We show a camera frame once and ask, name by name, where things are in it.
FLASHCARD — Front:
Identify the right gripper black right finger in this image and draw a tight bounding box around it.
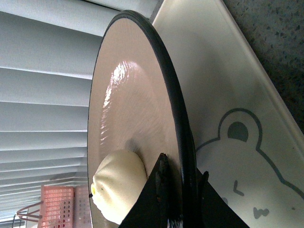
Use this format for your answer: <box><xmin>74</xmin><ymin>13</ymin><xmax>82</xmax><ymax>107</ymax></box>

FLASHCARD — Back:
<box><xmin>198</xmin><ymin>171</ymin><xmax>248</xmax><ymax>228</ymax></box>

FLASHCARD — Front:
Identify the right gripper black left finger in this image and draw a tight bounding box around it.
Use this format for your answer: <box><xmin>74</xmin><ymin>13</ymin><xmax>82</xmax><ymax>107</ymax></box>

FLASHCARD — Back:
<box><xmin>121</xmin><ymin>153</ymin><xmax>171</xmax><ymax>228</ymax></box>

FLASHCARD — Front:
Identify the white steamed bun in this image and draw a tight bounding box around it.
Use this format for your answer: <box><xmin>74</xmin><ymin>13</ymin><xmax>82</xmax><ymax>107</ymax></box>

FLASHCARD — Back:
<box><xmin>91</xmin><ymin>150</ymin><xmax>147</xmax><ymax>225</ymax></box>

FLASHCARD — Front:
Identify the beige plate black rim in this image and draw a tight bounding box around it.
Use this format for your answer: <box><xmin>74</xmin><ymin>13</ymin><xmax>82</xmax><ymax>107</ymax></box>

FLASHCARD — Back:
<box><xmin>87</xmin><ymin>10</ymin><xmax>201</xmax><ymax>228</ymax></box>

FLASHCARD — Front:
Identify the white rectangular bear tray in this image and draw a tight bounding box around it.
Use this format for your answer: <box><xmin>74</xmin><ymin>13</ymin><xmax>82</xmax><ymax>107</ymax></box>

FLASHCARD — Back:
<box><xmin>153</xmin><ymin>0</ymin><xmax>304</xmax><ymax>228</ymax></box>

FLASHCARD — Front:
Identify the pink plastic crate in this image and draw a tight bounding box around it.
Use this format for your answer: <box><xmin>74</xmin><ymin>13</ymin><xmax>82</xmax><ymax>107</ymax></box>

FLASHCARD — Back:
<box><xmin>38</xmin><ymin>186</ymin><xmax>75</xmax><ymax>228</ymax></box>

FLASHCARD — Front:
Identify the grey pleated curtain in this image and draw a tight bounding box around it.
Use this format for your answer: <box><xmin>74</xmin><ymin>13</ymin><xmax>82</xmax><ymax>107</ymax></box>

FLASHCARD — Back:
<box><xmin>0</xmin><ymin>0</ymin><xmax>162</xmax><ymax>219</ymax></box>

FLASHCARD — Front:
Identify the red metal wire frame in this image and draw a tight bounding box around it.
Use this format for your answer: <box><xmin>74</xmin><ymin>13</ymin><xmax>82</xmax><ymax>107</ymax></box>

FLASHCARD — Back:
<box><xmin>15</xmin><ymin>201</ymin><xmax>43</xmax><ymax>223</ymax></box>

